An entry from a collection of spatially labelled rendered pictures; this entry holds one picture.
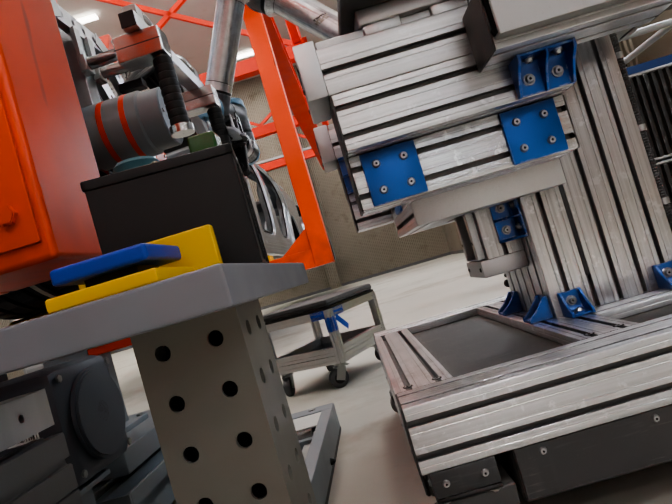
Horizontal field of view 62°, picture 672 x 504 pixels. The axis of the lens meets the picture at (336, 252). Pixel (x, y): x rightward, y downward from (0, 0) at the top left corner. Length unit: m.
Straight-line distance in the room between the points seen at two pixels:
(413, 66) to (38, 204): 0.55
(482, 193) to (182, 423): 0.66
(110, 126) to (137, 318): 0.90
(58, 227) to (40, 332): 0.27
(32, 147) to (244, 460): 0.40
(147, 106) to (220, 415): 0.84
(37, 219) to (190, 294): 0.32
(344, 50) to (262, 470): 0.62
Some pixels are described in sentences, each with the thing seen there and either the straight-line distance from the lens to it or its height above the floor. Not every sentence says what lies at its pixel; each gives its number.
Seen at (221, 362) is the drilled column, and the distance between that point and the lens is 0.51.
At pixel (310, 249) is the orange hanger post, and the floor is 0.68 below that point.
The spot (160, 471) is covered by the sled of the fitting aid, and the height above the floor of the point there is 0.16.
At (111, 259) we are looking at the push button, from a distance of 0.40.
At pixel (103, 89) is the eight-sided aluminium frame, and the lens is 1.55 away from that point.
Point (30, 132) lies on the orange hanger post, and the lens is 0.70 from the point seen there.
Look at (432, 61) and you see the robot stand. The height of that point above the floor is 0.69.
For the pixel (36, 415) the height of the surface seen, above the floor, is 0.37.
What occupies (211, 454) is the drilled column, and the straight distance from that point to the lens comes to 0.54.
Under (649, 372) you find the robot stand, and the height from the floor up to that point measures 0.19.
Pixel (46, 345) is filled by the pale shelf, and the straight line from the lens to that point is 0.42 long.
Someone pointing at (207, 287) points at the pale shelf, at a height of 0.44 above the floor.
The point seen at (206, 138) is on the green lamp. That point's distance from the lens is 0.80.
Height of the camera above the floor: 0.42
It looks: 2 degrees up
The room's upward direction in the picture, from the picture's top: 16 degrees counter-clockwise
